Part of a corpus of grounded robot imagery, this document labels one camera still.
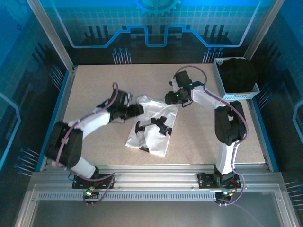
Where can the white t-shirt with black print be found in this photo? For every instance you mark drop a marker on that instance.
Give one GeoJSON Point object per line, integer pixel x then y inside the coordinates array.
{"type": "Point", "coordinates": [154, 142]}

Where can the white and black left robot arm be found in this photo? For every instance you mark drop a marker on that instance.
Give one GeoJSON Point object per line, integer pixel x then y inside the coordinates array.
{"type": "Point", "coordinates": [94, 121]}

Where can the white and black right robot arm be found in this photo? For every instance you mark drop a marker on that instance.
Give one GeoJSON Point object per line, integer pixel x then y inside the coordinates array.
{"type": "Point", "coordinates": [201, 99]}

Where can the grey perforated basket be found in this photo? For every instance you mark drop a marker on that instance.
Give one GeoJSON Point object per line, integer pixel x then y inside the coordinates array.
{"type": "Point", "coordinates": [233, 96]}

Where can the black cloth bundle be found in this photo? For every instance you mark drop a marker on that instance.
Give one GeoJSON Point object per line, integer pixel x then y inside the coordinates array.
{"type": "Point", "coordinates": [237, 75]}

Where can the small LED circuit board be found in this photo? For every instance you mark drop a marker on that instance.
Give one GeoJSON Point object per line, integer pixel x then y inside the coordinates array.
{"type": "Point", "coordinates": [88, 193]}
{"type": "Point", "coordinates": [225, 193]}

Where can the grey metal framed panel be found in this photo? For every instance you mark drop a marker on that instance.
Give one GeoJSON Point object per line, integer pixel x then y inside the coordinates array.
{"type": "Point", "coordinates": [154, 212]}

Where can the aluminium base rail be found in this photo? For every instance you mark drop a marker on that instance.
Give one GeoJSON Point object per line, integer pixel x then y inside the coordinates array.
{"type": "Point", "coordinates": [154, 175]}

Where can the blue aluminium table side rail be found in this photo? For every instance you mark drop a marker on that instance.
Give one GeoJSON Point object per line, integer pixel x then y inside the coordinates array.
{"type": "Point", "coordinates": [61, 111]}
{"type": "Point", "coordinates": [275, 166]}

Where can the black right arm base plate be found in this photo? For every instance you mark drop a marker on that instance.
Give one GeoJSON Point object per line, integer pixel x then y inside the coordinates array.
{"type": "Point", "coordinates": [203, 180]}

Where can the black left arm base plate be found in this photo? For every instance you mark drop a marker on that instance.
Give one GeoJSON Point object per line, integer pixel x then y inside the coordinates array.
{"type": "Point", "coordinates": [80, 183]}

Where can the aluminium frame post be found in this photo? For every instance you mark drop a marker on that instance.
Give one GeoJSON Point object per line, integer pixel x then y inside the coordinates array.
{"type": "Point", "coordinates": [52, 35]}
{"type": "Point", "coordinates": [265, 28]}

